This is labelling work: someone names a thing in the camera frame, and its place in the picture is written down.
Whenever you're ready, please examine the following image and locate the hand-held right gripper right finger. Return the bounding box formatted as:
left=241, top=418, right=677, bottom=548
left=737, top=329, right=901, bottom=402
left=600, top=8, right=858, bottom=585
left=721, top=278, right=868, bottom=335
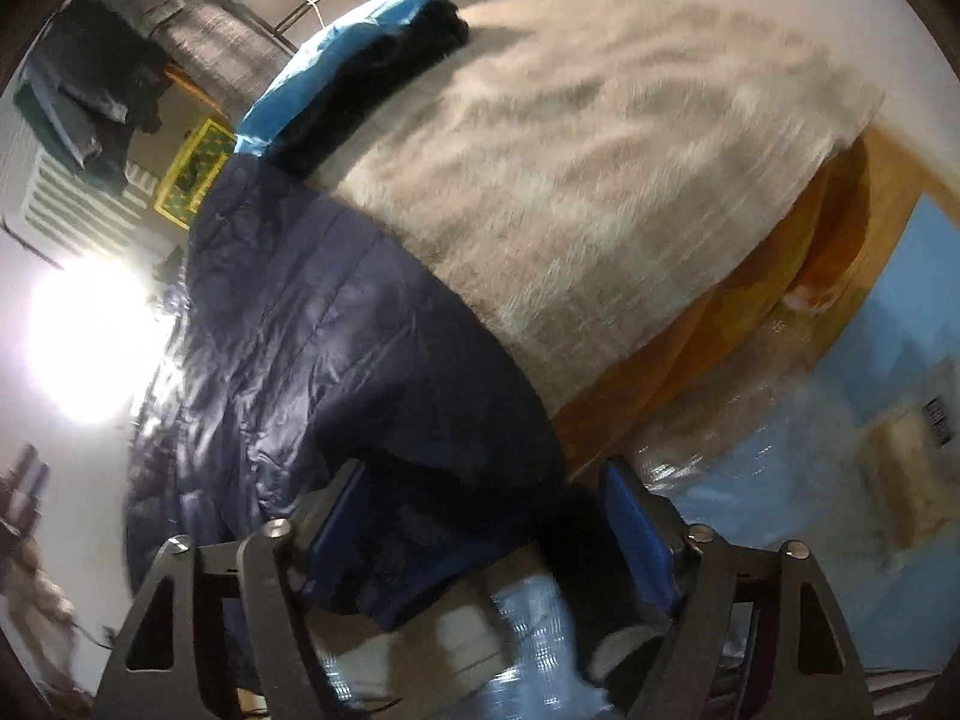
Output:
left=596, top=456, right=875, bottom=720

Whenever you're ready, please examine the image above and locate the person's left hand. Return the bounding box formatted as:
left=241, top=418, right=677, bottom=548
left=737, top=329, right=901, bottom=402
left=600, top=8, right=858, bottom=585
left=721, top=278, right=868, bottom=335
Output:
left=0, top=536, right=80, bottom=691

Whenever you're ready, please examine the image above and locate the beige fuzzy blanket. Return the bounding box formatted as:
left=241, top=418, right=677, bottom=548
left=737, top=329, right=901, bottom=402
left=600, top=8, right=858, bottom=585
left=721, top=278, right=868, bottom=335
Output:
left=304, top=0, right=887, bottom=421

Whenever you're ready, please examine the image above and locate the blue denim jacket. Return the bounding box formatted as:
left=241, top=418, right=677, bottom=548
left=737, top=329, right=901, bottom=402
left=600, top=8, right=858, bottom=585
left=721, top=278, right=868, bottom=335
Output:
left=13, top=75, right=133, bottom=190

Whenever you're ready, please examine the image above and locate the grey plaid coat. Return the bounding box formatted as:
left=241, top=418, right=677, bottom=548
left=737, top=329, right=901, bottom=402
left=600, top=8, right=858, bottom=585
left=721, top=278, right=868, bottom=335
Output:
left=139, top=0, right=301, bottom=115

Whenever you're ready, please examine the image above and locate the yellow patterned box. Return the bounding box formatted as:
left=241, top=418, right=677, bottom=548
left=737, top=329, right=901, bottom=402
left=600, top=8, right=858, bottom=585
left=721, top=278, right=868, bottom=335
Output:
left=153, top=116, right=238, bottom=231

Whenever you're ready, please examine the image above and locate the green white striped cloth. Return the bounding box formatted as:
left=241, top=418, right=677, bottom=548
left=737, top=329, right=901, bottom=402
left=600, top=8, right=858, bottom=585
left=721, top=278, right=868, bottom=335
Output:
left=22, top=154, right=155, bottom=253

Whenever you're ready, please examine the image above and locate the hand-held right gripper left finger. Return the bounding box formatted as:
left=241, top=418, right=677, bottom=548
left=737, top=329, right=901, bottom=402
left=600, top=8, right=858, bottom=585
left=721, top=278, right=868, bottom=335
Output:
left=94, top=460, right=368, bottom=720

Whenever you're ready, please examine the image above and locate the round bright studio lamp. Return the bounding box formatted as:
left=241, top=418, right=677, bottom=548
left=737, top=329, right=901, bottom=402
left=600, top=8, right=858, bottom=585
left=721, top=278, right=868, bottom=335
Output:
left=22, top=255, right=160, bottom=430

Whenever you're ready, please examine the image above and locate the black hanging jacket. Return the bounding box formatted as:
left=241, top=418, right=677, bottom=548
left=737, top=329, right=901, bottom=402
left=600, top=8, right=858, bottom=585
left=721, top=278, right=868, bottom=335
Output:
left=43, top=0, right=170, bottom=133

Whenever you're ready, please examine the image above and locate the dark folded garment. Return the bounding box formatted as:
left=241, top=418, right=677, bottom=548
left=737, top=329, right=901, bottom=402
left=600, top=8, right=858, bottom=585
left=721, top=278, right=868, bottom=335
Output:
left=274, top=0, right=471, bottom=175

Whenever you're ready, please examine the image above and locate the navy puffer jacket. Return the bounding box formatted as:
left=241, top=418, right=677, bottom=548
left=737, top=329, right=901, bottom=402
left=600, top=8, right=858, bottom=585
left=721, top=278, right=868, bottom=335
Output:
left=120, top=154, right=572, bottom=632

